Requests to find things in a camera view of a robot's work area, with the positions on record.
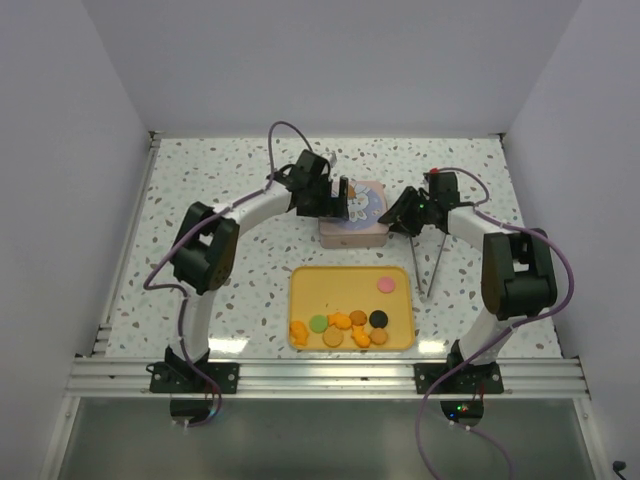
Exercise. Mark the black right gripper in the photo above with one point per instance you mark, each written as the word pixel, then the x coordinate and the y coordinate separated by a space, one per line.
pixel 399 212

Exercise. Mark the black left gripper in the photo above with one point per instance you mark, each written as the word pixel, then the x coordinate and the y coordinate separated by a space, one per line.
pixel 331 207

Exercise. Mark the silver tin lid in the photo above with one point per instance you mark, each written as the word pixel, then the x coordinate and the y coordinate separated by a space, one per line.
pixel 366 204

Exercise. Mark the metal tongs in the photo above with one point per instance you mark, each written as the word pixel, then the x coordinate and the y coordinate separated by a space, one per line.
pixel 426 270

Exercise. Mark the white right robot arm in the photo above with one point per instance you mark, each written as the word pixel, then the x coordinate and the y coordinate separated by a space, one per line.
pixel 518 281

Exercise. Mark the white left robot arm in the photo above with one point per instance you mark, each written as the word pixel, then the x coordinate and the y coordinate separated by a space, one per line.
pixel 204 250

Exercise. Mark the silver cookie tin box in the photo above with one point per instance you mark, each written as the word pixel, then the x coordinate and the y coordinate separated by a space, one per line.
pixel 353 240

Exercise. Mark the pink sandwich cookie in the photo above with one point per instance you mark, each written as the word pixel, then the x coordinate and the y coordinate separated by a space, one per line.
pixel 386 284

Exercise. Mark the yellow plastic tray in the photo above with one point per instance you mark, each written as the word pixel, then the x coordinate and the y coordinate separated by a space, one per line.
pixel 325 290

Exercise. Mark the black sandwich cookie right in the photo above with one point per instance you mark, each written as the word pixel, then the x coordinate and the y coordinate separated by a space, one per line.
pixel 378 319

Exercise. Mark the chocolate chip cookie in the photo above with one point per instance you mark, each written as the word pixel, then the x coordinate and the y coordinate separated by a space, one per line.
pixel 358 318

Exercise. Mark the orange fish cookie middle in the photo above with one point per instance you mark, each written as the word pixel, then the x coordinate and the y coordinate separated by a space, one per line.
pixel 340 321

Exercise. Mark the orange fish cookie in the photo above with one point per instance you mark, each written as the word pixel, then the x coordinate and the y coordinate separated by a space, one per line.
pixel 299 333
pixel 360 337
pixel 340 321

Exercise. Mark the green sandwich cookie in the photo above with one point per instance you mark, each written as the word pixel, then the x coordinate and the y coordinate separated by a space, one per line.
pixel 318 323

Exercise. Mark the brown round cookie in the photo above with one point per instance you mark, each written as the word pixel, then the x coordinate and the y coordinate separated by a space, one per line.
pixel 378 336

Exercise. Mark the orange fish cookie right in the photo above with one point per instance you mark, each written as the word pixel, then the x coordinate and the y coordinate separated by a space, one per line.
pixel 360 337

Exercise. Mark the round beige dotted cookie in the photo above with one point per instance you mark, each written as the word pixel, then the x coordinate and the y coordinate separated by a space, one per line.
pixel 333 337

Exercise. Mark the orange fish cookie left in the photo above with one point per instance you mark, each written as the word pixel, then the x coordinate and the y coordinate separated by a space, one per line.
pixel 299 333

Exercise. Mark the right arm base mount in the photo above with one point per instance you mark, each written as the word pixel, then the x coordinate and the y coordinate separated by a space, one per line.
pixel 482 379

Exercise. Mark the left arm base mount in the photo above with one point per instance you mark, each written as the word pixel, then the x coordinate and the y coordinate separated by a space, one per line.
pixel 175 376

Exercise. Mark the aluminium frame rail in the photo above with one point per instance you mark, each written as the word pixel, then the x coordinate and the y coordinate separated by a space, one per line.
pixel 356 378

